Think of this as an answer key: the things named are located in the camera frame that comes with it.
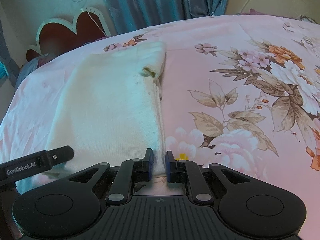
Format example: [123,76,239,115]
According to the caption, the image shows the red white scalloped headboard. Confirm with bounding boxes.
[25,7,111,61]

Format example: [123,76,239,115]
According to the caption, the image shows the blue grey curtain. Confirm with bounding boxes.
[105,0,228,34]

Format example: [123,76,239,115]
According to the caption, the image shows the white charging cable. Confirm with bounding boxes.
[86,10,106,37]

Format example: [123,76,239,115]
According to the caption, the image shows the blue grey pillow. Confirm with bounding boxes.
[15,53,56,90]

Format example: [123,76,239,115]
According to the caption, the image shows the cream knitted sweater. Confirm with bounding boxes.
[46,42,166,178]

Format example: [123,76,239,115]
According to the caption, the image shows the left window curtain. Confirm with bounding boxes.
[0,19,21,86]

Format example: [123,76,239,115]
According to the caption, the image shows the pink floral bed sheet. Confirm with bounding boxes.
[1,15,319,239]

